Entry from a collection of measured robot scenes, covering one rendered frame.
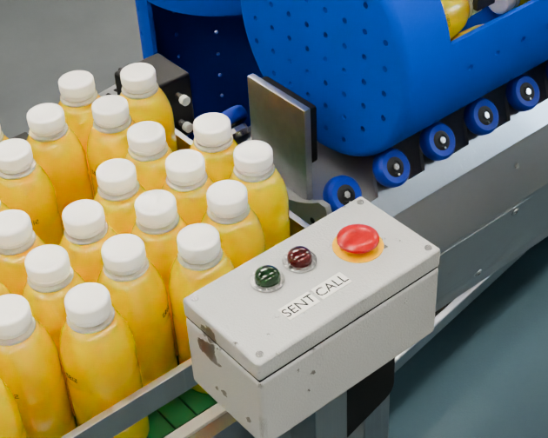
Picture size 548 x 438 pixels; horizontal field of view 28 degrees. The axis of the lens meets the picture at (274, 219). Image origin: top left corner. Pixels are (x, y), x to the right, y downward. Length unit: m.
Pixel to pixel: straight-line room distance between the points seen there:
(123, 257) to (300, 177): 0.33
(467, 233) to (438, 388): 0.96
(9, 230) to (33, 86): 2.30
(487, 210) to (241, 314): 0.57
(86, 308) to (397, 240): 0.27
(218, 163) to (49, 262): 0.23
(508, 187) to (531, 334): 1.06
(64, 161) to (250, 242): 0.25
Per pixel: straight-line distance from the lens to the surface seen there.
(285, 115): 1.21
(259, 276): 0.89
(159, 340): 1.03
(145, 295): 0.99
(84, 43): 3.48
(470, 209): 1.36
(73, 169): 1.19
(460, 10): 1.25
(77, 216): 1.03
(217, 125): 1.12
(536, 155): 1.43
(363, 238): 0.92
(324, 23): 1.20
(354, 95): 1.21
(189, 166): 1.07
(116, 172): 1.07
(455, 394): 2.29
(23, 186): 1.13
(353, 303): 0.88
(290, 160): 1.24
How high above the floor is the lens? 1.71
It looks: 40 degrees down
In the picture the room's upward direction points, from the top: 3 degrees counter-clockwise
